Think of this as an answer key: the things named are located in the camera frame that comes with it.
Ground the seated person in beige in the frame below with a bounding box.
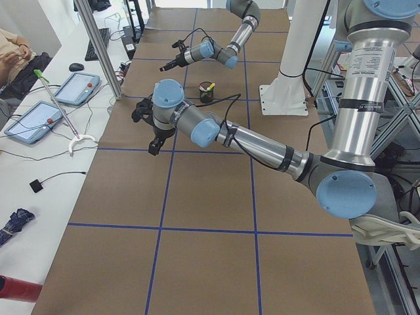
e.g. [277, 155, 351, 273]
[1, 29, 53, 100]

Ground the aluminium frame column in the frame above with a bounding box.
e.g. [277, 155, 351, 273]
[74, 0, 123, 100]

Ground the near teach pendant tablet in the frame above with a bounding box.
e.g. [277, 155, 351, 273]
[5, 101, 63, 144]

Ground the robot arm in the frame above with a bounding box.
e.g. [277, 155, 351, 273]
[140, 9, 348, 233]
[159, 1, 261, 72]

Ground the teach pendant tablet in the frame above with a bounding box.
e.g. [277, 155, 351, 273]
[54, 72, 100, 106]
[5, 101, 63, 144]

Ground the metal rod with green clip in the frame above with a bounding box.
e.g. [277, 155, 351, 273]
[33, 69, 79, 138]

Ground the grey office chair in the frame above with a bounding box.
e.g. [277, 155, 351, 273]
[349, 173, 419, 251]

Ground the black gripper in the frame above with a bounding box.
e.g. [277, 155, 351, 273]
[159, 54, 186, 72]
[148, 126, 175, 155]

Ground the black keyboard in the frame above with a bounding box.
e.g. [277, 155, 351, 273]
[84, 28, 112, 62]

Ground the aluminium frame rack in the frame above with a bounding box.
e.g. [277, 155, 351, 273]
[309, 47, 419, 314]

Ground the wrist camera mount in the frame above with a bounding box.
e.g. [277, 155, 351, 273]
[171, 39, 187, 53]
[131, 98, 153, 125]

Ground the small black square pad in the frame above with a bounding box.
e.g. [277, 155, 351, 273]
[29, 179, 43, 193]

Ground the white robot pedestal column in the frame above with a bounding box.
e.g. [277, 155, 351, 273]
[278, 0, 329, 87]

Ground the folded blue umbrella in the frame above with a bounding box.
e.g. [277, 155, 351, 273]
[1, 208, 35, 246]

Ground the far teach pendant tablet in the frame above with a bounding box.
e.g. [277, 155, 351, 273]
[54, 72, 100, 106]

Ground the white curved stand foot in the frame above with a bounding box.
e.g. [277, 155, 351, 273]
[68, 134, 96, 157]

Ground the red cylinder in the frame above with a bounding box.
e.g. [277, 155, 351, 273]
[0, 275, 43, 303]

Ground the black computer mouse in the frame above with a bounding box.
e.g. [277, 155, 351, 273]
[68, 62, 85, 72]

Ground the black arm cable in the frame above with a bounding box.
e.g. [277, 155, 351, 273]
[183, 94, 342, 165]
[179, 28, 224, 60]

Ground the black mesh pen cup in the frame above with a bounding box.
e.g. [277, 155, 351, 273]
[199, 81, 214, 104]

